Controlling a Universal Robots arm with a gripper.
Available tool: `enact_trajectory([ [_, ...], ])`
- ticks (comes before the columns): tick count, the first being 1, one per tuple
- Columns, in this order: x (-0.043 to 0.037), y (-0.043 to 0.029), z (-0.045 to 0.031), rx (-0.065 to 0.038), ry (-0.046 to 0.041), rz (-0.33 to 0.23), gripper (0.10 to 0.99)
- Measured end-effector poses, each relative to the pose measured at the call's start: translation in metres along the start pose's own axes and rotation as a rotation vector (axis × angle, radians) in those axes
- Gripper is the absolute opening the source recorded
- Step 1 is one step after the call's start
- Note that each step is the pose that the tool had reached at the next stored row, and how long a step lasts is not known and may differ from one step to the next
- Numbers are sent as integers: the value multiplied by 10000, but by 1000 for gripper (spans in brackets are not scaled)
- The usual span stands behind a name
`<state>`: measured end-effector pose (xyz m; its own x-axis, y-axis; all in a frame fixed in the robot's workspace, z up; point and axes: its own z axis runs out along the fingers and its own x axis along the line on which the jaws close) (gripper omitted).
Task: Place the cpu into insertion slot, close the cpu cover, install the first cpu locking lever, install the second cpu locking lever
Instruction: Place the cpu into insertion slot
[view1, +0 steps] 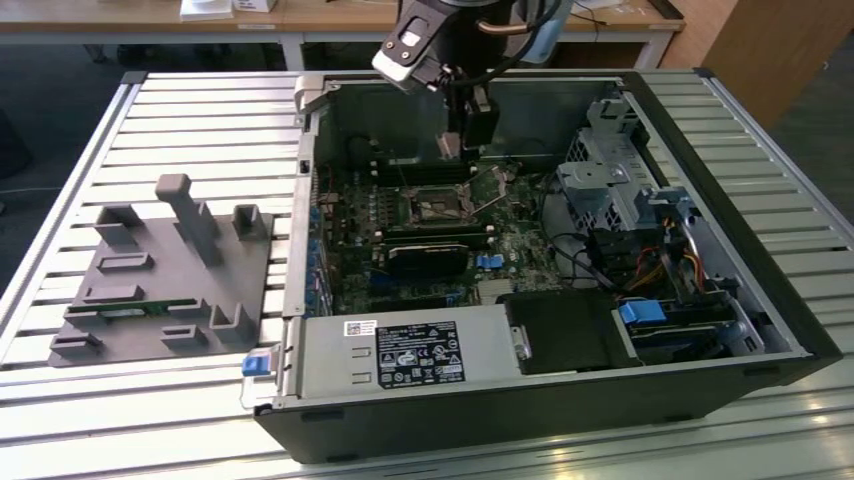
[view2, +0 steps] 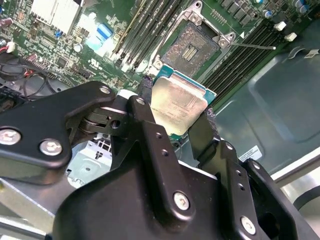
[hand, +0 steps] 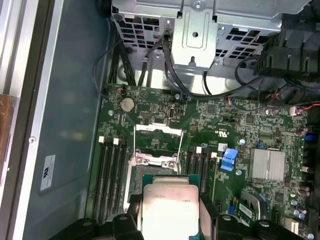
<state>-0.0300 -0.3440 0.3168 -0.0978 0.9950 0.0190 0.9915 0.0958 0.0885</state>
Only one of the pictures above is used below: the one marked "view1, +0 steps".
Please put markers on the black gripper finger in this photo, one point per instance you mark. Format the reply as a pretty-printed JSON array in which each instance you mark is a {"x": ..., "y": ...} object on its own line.
[
  {"x": 456, "y": 107},
  {"x": 481, "y": 122}
]

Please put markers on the silver CPU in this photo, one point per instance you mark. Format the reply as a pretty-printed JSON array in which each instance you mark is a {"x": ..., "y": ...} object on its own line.
[{"x": 448, "y": 147}]

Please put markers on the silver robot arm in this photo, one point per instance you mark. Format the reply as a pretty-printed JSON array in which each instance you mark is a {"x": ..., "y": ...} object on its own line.
[{"x": 550, "y": 30}]

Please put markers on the black RAM slot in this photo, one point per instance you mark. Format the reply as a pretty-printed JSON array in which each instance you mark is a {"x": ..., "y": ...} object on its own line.
[
  {"x": 433, "y": 230},
  {"x": 420, "y": 167},
  {"x": 427, "y": 178},
  {"x": 433, "y": 240}
]

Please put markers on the black plastic drive cover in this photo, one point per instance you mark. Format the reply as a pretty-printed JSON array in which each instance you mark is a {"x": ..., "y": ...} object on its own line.
[{"x": 567, "y": 330}]

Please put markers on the metal drive cage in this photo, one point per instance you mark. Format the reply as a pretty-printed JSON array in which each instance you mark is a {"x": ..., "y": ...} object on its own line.
[{"x": 587, "y": 195}]

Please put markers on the green motherboard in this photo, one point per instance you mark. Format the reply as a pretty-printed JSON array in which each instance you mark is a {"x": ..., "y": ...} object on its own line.
[{"x": 527, "y": 240}]

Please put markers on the blue motherboard connector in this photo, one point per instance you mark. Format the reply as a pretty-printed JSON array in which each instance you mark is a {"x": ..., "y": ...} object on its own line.
[{"x": 489, "y": 262}]

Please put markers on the black graphics card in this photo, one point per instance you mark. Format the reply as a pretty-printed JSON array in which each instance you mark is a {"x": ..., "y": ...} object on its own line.
[{"x": 427, "y": 260}]

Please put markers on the silver chipset heatsink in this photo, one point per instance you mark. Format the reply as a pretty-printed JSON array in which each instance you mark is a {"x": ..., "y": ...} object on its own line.
[{"x": 500, "y": 290}]

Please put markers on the wooden cabinet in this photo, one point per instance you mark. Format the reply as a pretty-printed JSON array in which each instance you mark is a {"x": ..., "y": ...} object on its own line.
[{"x": 767, "y": 50}]

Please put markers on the blue disk carrier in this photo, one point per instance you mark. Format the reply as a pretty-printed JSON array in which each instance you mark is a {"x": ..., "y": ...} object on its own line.
[{"x": 640, "y": 314}]

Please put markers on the silver power supply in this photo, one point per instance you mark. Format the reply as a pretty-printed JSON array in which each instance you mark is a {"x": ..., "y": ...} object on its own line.
[{"x": 320, "y": 360}]

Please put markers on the grey parts rack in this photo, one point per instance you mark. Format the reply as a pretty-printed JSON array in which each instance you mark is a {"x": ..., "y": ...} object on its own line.
[{"x": 167, "y": 280}]

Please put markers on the blue plastic latch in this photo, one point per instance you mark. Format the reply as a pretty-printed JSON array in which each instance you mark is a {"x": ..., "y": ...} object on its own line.
[{"x": 256, "y": 365}]

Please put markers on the green RAM stick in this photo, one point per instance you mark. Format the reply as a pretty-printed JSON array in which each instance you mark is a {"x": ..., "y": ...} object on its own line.
[{"x": 153, "y": 306}]

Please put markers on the black PC case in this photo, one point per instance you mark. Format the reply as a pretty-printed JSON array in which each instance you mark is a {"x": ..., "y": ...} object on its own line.
[{"x": 467, "y": 435}]

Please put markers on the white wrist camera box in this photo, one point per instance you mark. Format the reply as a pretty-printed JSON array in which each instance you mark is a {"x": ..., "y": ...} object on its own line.
[{"x": 407, "y": 55}]

